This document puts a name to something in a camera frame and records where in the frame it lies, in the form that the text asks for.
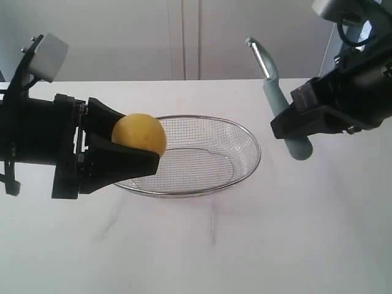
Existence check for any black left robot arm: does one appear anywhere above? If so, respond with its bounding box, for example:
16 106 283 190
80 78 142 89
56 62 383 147
1 94 160 199

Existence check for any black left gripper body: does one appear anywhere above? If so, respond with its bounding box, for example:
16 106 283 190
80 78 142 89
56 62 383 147
1 94 87 199

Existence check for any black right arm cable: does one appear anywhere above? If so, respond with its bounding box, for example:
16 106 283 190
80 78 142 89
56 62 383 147
336 15 380 50

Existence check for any oval wire mesh basket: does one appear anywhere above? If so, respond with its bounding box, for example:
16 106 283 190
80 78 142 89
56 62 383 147
116 115 261 198

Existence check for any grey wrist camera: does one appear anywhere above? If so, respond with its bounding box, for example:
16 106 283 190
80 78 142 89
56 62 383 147
312 0 385 24
27 33 69 83

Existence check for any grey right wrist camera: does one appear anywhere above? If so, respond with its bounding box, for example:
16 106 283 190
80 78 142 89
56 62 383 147
312 0 385 24

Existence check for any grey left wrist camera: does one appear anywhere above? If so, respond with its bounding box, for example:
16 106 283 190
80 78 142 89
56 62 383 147
27 33 69 83

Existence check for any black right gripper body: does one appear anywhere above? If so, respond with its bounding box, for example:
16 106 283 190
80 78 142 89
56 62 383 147
291 47 391 133

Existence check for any teal vegetable peeler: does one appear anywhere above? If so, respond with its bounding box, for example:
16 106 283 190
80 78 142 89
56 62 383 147
246 37 313 160

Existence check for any yellow lemon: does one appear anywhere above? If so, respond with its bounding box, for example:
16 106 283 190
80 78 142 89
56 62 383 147
111 113 167 157

